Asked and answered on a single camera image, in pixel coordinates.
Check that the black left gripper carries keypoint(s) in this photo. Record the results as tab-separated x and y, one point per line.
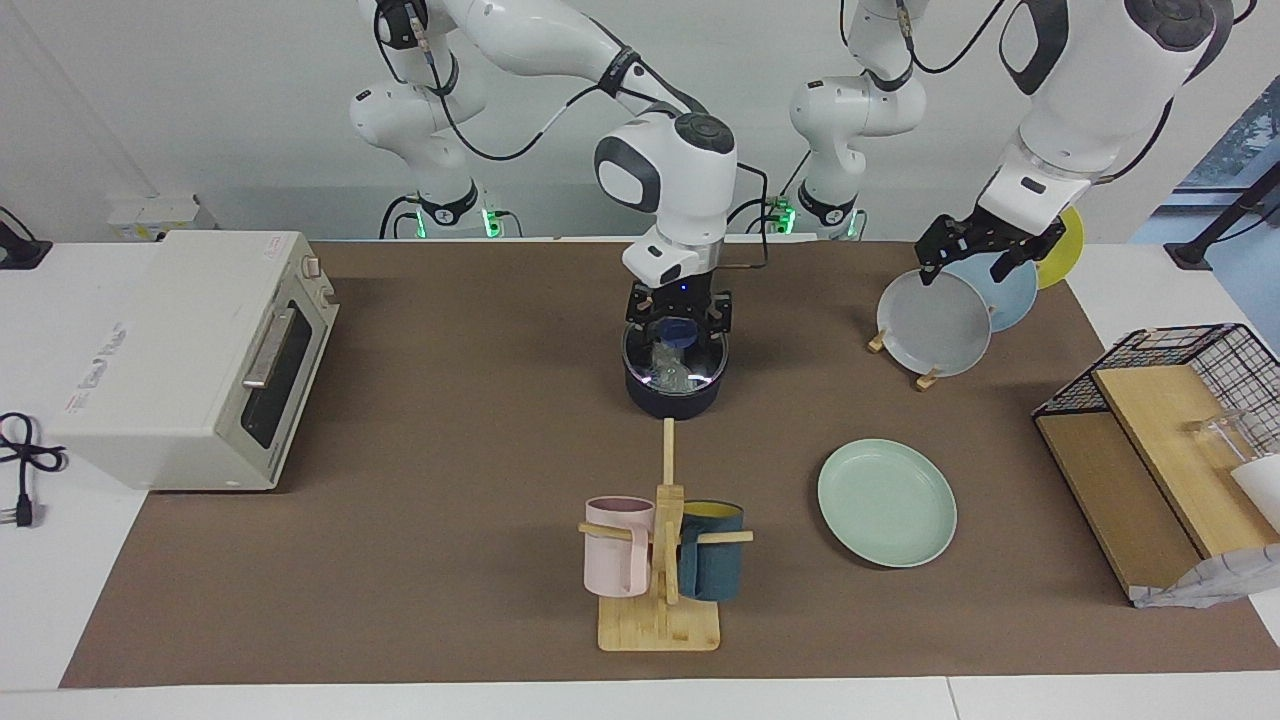
985	235

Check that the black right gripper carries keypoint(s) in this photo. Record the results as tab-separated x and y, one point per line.
680	298

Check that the glass lid with blue knob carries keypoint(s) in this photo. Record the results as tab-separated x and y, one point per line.
705	365

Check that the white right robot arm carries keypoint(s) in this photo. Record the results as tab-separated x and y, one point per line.
670	180

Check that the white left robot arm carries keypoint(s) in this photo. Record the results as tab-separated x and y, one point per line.
1080	100

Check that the light blue plate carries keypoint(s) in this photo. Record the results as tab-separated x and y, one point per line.
1012	295

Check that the grey plate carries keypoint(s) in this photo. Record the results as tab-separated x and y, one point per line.
935	325

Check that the yellow plate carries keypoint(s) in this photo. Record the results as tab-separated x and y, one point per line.
1068	250

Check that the wooden plate rack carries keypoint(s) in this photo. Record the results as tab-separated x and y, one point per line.
927	380

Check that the light green plate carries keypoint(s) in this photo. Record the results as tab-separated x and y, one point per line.
885	505

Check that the dark teal mug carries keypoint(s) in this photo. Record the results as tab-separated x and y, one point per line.
712	565

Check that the pink mug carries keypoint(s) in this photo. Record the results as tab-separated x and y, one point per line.
615	560

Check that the wooden mug tree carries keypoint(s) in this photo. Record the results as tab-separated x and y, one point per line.
660	625

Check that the clear glass cup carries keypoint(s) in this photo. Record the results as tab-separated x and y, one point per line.
1225	435

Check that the brown table mat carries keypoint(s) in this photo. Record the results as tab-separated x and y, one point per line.
450	560

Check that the white cup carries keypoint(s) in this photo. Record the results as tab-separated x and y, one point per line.
1260	490

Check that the cream toaster oven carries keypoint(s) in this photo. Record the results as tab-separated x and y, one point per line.
170	360

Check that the black clamp base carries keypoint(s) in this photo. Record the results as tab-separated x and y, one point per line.
20	252

